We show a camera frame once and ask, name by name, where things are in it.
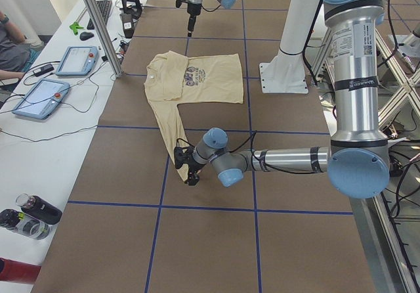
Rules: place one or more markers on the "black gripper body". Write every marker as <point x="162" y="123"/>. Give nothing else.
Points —
<point x="192" y="10"/>
<point x="193" y="168"/>

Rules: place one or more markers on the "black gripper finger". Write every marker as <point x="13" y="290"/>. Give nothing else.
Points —
<point x="191" y="25"/>
<point x="192" y="179"/>

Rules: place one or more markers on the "cream long-sleeve printed shirt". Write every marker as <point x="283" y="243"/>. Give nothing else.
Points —
<point x="174" y="79"/>

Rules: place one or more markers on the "black keyboard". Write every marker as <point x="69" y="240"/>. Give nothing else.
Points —
<point x="104" y="7"/>

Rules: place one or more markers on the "black computer mouse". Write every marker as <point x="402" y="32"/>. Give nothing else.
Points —
<point x="86" y="35"/>

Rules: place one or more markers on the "green plastic tool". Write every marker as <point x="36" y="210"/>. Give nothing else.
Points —
<point x="75" y="27"/>

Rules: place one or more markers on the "far blue teach pendant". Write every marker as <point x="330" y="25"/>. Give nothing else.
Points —
<point x="77" y="61"/>

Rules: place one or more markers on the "blue teach pendant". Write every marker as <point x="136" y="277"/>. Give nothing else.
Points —
<point x="77" y="61"/>
<point x="42" y="99"/>

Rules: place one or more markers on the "black power adapter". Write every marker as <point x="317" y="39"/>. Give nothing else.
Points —
<point x="43" y="70"/>

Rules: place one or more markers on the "black water bottle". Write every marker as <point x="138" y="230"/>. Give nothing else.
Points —
<point x="38" y="208"/>

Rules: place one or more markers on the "near blue teach pendant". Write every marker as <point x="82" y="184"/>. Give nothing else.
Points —
<point x="42" y="99"/>

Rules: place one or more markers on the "seated person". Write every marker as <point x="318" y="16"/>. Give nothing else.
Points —
<point x="15" y="57"/>

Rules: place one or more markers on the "clear water bottle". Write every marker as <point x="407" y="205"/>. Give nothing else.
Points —
<point x="24" y="224"/>

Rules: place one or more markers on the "red bottle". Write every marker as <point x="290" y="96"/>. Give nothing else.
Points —
<point x="19" y="272"/>

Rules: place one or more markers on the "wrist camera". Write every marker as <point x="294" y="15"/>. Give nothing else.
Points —
<point x="183" y="155"/>
<point x="178" y="3"/>

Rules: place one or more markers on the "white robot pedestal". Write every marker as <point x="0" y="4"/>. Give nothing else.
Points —
<point x="286" y="71"/>

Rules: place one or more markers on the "aluminium frame post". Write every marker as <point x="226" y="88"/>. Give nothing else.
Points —
<point x="102" y="33"/>

